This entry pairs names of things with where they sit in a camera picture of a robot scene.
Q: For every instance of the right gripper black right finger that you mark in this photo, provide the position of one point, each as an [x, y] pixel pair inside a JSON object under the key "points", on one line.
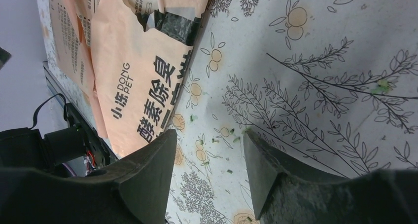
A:
{"points": [[285, 190]]}

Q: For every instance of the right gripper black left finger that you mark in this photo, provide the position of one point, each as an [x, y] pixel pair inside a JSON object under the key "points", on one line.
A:
{"points": [[132, 190]]}

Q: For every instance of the pink cat litter bag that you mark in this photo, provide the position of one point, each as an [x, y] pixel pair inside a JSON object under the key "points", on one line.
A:
{"points": [[129, 57]]}

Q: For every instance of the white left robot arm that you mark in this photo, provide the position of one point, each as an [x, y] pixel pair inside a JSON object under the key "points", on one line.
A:
{"points": [[27, 148]]}

